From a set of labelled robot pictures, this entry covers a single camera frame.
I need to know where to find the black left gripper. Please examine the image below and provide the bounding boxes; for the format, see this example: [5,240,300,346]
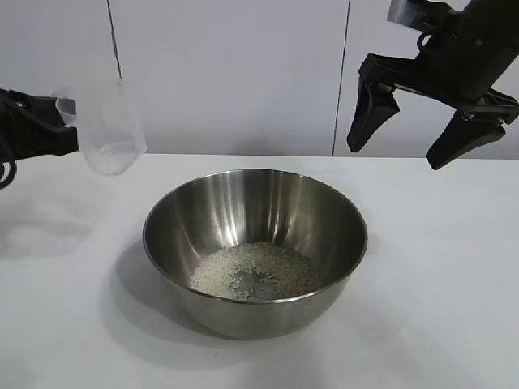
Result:
[0,87,79,160]

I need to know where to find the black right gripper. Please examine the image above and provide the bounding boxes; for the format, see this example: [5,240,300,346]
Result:
[346,0,519,171]

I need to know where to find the clear plastic measuring cup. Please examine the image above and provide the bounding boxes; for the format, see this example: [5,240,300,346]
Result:
[54,76,148,177]

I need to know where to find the white rice grains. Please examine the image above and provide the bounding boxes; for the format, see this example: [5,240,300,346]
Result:
[189,242,325,303]

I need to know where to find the stainless steel mixing bowl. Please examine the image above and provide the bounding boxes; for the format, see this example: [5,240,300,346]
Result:
[141,168,370,340]

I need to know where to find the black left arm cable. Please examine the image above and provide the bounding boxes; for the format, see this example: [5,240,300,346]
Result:
[0,139,18,190]

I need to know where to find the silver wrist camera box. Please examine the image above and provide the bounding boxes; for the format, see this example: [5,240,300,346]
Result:
[387,0,429,32]

